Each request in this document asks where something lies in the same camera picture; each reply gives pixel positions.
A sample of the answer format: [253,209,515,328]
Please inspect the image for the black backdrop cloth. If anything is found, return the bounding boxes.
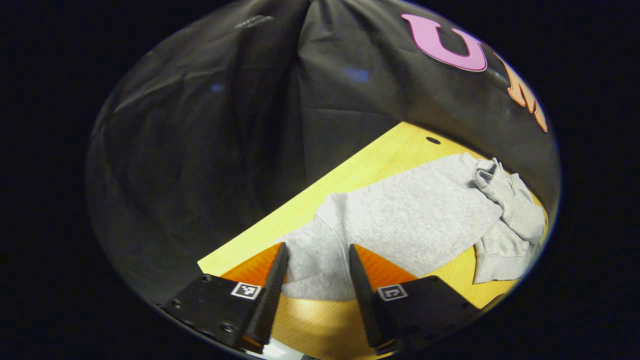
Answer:
[85,0,561,306]

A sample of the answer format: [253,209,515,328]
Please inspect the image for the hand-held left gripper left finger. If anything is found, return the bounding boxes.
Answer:
[162,241,290,354]

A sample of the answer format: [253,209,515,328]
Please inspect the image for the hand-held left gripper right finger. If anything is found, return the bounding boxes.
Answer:
[348,243,483,356]

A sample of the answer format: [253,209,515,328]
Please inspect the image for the grey sweatshirt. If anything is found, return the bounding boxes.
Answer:
[277,151,548,302]

